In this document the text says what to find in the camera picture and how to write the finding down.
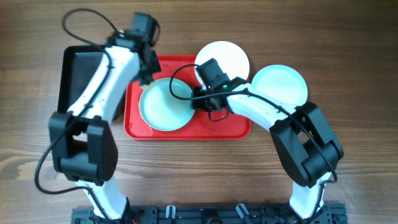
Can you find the white plate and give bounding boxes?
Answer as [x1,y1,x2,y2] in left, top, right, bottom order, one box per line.
[195,41,250,86]

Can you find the light blue plate yellow stain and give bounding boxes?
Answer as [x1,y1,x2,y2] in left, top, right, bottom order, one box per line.
[139,78,195,131]

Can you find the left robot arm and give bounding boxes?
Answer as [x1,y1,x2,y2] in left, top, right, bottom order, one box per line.
[46,28,160,223]

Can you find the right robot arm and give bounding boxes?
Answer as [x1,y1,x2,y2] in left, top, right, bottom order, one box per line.
[193,78,344,221]

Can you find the red plastic tray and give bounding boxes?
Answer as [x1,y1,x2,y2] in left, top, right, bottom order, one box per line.
[124,55,251,141]

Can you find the black plastic tray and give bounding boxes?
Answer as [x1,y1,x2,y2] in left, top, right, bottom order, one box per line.
[57,45,103,113]

